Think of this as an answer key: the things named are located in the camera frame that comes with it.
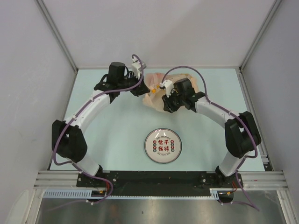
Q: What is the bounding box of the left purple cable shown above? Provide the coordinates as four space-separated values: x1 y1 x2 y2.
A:
46 54 144 210

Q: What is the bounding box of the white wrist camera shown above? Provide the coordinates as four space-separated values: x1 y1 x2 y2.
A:
159 80 174 98
131 59 142 79

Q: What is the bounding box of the left aluminium corner post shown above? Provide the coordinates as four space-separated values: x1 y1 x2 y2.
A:
35 0 78 74

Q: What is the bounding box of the aluminium corner post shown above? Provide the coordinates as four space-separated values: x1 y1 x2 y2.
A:
35 0 78 74
239 0 284 72

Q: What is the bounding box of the white printed round plate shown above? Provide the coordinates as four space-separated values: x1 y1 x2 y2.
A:
144 128 182 164

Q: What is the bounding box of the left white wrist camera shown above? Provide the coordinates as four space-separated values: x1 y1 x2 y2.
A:
131 59 142 79

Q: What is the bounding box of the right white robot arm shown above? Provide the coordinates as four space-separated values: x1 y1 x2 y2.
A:
160 78 261 187

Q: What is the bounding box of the white slotted cable duct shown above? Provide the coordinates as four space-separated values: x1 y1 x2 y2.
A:
43 189 219 200

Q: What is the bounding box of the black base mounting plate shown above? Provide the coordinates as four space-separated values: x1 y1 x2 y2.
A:
76 171 243 197

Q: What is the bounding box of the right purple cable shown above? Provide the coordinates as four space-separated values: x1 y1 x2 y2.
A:
161 66 260 212

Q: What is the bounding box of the translucent orange plastic bag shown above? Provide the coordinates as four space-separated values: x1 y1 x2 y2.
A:
142 72 199 112

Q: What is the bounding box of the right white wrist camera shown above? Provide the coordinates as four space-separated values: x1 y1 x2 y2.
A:
159 80 174 98

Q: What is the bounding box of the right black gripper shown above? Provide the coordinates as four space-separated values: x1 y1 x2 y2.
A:
163 89 185 113

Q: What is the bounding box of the purple cable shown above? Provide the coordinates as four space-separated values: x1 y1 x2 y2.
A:
161 66 260 212
46 54 144 210

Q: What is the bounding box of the right aluminium corner post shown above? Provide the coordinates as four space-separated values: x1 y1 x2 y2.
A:
239 0 284 72

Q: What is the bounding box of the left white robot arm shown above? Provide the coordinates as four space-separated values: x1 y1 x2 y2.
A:
52 57 149 187

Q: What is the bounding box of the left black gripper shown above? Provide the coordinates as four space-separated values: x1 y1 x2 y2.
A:
118 71 150 97

